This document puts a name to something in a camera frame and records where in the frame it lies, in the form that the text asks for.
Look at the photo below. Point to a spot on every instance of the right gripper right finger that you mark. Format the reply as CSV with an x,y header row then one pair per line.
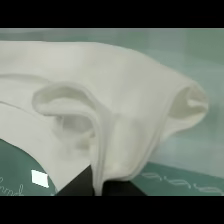
x,y
121,189

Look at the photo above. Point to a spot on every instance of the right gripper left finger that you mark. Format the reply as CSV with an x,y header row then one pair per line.
x,y
81,185

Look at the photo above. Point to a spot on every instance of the white T-shirt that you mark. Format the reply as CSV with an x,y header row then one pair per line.
x,y
110,100

